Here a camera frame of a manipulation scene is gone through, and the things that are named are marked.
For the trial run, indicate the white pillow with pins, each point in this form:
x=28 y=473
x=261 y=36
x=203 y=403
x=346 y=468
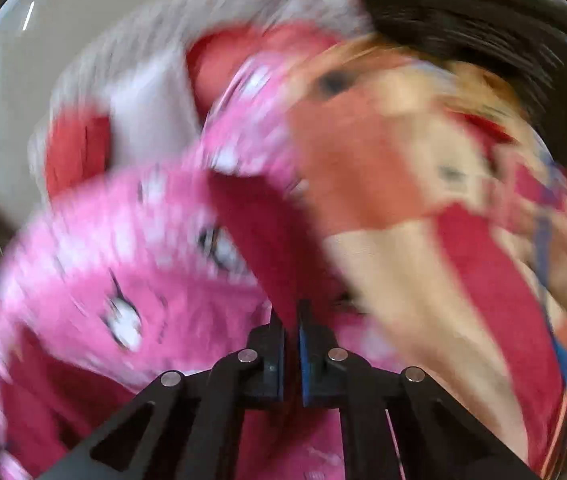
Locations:
x=148 y=105

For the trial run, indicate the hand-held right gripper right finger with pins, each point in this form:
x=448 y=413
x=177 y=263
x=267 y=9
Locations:
x=304 y=370

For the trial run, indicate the dark red garment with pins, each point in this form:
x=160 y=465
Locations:
x=268 y=230

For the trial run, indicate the pink penguin print blanket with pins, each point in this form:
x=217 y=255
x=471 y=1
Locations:
x=88 y=260

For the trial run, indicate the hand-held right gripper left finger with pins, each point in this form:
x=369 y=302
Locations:
x=281 y=370

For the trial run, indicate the dark carved wooden cabinet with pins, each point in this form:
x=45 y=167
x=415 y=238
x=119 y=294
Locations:
x=488 y=40

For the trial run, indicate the orange printed blanket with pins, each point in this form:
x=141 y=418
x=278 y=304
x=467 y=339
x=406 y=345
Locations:
x=363 y=160

